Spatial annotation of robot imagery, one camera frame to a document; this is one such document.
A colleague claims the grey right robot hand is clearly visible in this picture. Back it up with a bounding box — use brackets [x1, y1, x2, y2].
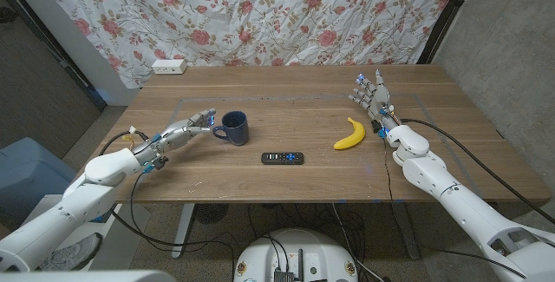
[348, 68, 402, 134]

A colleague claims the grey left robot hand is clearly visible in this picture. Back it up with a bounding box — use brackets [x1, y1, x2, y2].
[129, 108, 217, 174]

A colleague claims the dark blue mug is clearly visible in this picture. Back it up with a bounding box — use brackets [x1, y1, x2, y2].
[212, 110, 251, 147]

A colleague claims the yellow banana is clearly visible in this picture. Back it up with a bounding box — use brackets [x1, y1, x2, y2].
[332, 116, 367, 151]

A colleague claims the black TV remote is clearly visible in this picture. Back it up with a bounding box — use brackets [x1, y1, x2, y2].
[260, 151, 305, 166]

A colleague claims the white power strip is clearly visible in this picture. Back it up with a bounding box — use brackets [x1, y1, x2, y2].
[151, 58, 188, 75]

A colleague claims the black round fan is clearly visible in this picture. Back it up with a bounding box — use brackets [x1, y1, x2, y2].
[193, 203, 230, 225]

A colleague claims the white table leg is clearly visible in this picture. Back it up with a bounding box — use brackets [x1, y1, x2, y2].
[171, 203, 196, 260]

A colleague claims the black backdrop stand pole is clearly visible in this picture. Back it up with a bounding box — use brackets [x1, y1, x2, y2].
[0, 0, 108, 110]
[416, 0, 480, 65]

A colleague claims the grey table leg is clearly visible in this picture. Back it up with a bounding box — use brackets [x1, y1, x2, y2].
[392, 203, 421, 260]

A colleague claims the floral backdrop cloth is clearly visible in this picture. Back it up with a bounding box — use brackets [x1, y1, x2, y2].
[29, 0, 465, 90]

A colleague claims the grey sneaker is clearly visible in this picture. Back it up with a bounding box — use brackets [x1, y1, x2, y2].
[38, 233, 104, 272]

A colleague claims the white robot torso base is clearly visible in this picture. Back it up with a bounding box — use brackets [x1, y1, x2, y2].
[232, 228, 359, 282]

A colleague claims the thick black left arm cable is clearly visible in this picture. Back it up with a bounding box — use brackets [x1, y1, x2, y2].
[98, 129, 238, 282]

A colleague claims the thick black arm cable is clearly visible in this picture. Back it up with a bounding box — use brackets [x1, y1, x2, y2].
[98, 129, 238, 282]
[401, 118, 555, 226]

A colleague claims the thin black left wrist cable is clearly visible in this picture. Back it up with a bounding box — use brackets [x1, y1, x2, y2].
[128, 172, 205, 252]

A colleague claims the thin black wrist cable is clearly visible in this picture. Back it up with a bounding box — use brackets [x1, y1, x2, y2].
[382, 137, 528, 279]
[128, 172, 205, 252]

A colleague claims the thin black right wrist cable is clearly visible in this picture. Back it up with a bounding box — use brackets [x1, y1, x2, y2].
[382, 137, 528, 279]

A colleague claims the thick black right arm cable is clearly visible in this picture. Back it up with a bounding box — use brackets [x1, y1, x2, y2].
[401, 118, 555, 226]

